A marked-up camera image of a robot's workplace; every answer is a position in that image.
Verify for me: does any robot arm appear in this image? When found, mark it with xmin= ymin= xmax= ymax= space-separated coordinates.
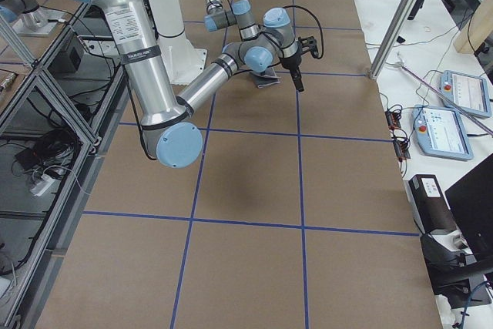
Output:
xmin=204 ymin=0 xmax=260 ymax=41
xmin=79 ymin=0 xmax=310 ymax=168

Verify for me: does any aluminium frame rail structure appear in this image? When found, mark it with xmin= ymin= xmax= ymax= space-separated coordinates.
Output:
xmin=1 ymin=5 xmax=127 ymax=328

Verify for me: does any white power strip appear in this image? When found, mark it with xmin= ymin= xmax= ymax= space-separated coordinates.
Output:
xmin=30 ymin=174 xmax=55 ymax=196

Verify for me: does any aluminium frame post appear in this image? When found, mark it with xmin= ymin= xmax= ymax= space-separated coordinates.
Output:
xmin=368 ymin=0 xmax=417 ymax=80

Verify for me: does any pink grey-backed towel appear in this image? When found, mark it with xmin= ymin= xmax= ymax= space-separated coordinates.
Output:
xmin=250 ymin=67 xmax=280 ymax=89

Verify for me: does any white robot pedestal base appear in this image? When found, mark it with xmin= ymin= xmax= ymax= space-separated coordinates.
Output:
xmin=149 ymin=0 xmax=207 ymax=85

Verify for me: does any far teach pendant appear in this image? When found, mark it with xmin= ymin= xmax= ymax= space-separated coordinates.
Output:
xmin=439 ymin=70 xmax=492 ymax=118

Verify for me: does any teach pendant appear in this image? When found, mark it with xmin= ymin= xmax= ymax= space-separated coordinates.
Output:
xmin=439 ymin=70 xmax=492 ymax=118
xmin=412 ymin=106 xmax=474 ymax=161

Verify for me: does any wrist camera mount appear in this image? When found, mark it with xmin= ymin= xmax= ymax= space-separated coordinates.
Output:
xmin=298 ymin=36 xmax=319 ymax=59

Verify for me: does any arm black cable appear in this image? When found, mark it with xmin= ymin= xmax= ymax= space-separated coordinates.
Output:
xmin=126 ymin=5 xmax=325 ymax=163

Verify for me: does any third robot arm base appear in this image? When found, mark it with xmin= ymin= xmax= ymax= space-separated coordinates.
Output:
xmin=1 ymin=0 xmax=67 ymax=37

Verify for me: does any near teach pendant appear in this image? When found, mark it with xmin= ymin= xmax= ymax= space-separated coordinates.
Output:
xmin=412 ymin=106 xmax=474 ymax=161

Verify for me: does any black box with label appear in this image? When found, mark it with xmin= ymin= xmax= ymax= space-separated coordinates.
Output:
xmin=408 ymin=174 xmax=457 ymax=235

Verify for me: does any black monitor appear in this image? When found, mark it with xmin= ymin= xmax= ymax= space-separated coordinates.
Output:
xmin=445 ymin=155 xmax=492 ymax=256

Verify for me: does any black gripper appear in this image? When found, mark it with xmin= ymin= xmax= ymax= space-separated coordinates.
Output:
xmin=280 ymin=46 xmax=304 ymax=92

